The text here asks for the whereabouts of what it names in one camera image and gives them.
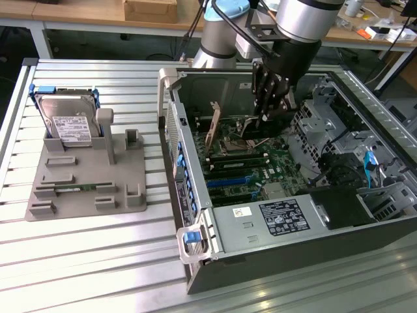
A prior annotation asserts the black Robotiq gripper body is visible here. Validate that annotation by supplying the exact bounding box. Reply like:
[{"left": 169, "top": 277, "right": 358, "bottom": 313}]
[{"left": 262, "top": 37, "right": 323, "bottom": 86}]

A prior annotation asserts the Nvidia graphics card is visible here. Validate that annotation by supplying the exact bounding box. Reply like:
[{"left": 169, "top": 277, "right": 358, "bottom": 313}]
[{"left": 204, "top": 100, "right": 286, "bottom": 155}]

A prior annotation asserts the silver CPU socket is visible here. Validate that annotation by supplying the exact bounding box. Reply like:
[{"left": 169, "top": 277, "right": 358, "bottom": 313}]
[{"left": 246, "top": 136, "right": 273, "bottom": 149}]

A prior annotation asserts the grey metal disk bay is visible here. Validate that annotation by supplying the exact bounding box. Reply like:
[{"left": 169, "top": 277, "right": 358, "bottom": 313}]
[{"left": 289, "top": 81, "right": 417, "bottom": 222}]

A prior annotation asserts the green motherboard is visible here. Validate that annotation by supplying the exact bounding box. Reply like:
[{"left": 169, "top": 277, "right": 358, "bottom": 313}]
[{"left": 192, "top": 115, "right": 310, "bottom": 209}]

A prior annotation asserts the cluttered wooden desk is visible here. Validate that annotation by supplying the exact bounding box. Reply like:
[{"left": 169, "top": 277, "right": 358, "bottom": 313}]
[{"left": 321, "top": 0, "right": 417, "bottom": 92}]

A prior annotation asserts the black RAM stick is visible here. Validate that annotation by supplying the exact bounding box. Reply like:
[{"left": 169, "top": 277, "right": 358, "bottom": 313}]
[{"left": 210, "top": 156, "right": 270, "bottom": 172}]

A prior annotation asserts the white cup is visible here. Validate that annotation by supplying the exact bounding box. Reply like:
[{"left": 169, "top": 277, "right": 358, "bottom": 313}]
[{"left": 345, "top": 0, "right": 365, "bottom": 17}]

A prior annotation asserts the white and black small box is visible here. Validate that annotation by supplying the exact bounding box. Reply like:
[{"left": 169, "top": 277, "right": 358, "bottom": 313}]
[{"left": 364, "top": 25, "right": 392, "bottom": 42}]

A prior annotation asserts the blue expansion slot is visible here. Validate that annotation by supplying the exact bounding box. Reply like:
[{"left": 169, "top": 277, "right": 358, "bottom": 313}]
[{"left": 207, "top": 177, "right": 248, "bottom": 189}]

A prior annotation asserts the silver computer chassis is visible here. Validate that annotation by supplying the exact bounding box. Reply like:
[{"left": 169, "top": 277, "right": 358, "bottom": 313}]
[{"left": 382, "top": 97, "right": 417, "bottom": 131}]

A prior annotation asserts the black plastic shroud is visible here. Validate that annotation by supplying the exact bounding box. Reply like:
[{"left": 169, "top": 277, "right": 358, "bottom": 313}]
[{"left": 298, "top": 187, "right": 377, "bottom": 231}]

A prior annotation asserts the grey power supply unit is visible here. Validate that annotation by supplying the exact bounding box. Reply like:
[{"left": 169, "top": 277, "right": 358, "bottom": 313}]
[{"left": 211, "top": 194, "right": 326, "bottom": 255}]

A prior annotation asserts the cardboard box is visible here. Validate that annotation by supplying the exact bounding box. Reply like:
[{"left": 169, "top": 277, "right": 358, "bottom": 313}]
[{"left": 122, "top": 0, "right": 179, "bottom": 23}]

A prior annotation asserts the open Dell PC case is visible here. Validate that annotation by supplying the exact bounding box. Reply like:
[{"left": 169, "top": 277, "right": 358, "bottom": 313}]
[{"left": 157, "top": 67, "right": 417, "bottom": 296}]

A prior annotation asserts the grey plastic parts rack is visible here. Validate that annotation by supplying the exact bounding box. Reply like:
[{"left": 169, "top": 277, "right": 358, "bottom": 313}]
[{"left": 25, "top": 107, "right": 149, "bottom": 222}]

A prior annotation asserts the hard disk with blue carrier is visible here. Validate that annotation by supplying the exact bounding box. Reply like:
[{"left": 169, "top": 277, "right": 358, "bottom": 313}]
[{"left": 28, "top": 83, "right": 105, "bottom": 149}]

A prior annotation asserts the green RAM stick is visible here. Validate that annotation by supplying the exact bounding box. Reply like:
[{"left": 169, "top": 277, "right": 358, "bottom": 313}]
[{"left": 53, "top": 184, "right": 98, "bottom": 193}]

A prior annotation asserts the wooden desk with white legs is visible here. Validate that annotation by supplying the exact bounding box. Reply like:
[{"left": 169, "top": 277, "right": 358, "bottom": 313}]
[{"left": 0, "top": 0, "right": 206, "bottom": 59}]

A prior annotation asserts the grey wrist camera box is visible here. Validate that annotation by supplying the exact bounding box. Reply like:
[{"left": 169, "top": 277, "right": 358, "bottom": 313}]
[{"left": 235, "top": 31, "right": 274, "bottom": 61}]

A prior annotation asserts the black hanging arm cable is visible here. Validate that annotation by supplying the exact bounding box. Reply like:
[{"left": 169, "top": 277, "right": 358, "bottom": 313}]
[{"left": 179, "top": 0, "right": 209, "bottom": 63}]

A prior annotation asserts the black desk cable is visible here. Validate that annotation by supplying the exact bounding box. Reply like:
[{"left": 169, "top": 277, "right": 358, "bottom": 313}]
[{"left": 374, "top": 16, "right": 415, "bottom": 92}]

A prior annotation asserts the blue flat wire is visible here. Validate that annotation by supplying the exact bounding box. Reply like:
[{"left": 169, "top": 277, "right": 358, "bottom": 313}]
[{"left": 364, "top": 150, "right": 376, "bottom": 190}]

